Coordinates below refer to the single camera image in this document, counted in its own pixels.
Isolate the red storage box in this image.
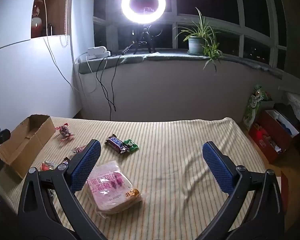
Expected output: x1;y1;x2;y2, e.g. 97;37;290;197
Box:
249;109;300;164

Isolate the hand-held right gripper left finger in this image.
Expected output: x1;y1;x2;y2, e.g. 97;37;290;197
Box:
17;139;107;240

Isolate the white bead string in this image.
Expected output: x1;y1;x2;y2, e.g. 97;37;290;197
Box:
60;0;69;47

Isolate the striped beige blanket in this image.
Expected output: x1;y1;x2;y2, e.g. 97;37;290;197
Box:
0;116;282;240

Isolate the white window frame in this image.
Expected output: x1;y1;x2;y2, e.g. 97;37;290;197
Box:
93;0;288;70

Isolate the grey windowsill mat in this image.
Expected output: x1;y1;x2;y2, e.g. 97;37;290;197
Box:
78;49;285;80

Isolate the ring light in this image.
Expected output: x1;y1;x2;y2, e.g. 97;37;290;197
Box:
121;0;167;25

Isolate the black tripod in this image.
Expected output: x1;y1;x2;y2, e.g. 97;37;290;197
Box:
132;24;157;54

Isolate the pink bread packet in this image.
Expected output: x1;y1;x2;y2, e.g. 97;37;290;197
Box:
85;160;143;215

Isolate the brown cardboard box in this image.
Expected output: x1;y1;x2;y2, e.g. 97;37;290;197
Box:
0;114;56;179

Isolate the white hanging cable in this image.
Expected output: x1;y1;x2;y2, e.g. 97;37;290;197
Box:
43;0;74;90

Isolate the potted spider plant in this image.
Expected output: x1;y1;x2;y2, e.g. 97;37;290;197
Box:
174;7;224;73

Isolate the red orange snack packet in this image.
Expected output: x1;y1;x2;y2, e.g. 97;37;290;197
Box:
41;160;55;172

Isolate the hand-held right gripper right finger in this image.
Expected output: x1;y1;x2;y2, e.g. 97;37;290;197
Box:
202;141;286;240

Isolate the red vase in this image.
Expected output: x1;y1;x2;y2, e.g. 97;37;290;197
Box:
31;0;43;38

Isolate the black cable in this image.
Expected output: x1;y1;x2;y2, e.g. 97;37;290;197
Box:
96;56;117;112
109;54;122;121

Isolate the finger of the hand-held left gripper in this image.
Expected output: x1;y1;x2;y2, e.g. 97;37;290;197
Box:
0;126;11;153

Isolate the black flat device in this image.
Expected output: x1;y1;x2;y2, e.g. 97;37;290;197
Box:
114;46;131;55

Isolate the white power cable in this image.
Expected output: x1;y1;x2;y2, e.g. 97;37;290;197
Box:
75;54;97;93

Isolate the green snack packet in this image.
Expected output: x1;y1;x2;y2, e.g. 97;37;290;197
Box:
122;139;140;152

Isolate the large green snack bag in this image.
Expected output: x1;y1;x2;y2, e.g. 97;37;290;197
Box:
243;84;268;130

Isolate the red dark candy packet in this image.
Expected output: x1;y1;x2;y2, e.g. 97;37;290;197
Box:
55;122;76;142

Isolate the wooden wall shelf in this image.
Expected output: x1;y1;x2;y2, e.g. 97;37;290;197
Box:
31;0;70;39

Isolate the dark red snack packet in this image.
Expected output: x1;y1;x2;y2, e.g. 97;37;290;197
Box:
73;144;87;155

